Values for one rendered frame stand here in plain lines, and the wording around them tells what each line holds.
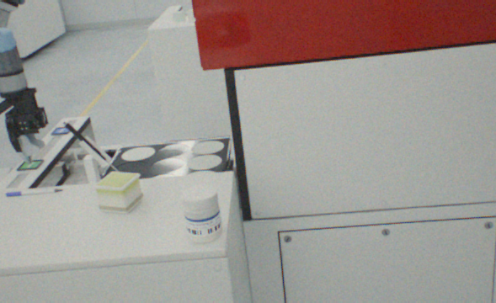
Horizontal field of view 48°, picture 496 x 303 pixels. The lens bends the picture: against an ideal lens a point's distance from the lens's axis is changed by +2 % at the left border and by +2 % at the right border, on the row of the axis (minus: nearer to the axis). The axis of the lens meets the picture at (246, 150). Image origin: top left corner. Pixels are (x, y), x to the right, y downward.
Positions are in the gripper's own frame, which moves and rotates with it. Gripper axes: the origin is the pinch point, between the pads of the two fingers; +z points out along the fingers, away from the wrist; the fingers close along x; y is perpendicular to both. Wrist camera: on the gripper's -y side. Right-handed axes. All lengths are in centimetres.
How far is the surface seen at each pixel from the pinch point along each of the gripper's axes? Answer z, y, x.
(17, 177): 2.4, -0.7, -5.9
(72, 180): 10.1, 8.5, 5.5
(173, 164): 8.2, 38.8, 6.3
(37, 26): 63, -256, 639
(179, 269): 5, 49, -50
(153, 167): 8.2, 32.9, 5.8
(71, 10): 66, -260, 796
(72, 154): 6.7, 5.5, 17.4
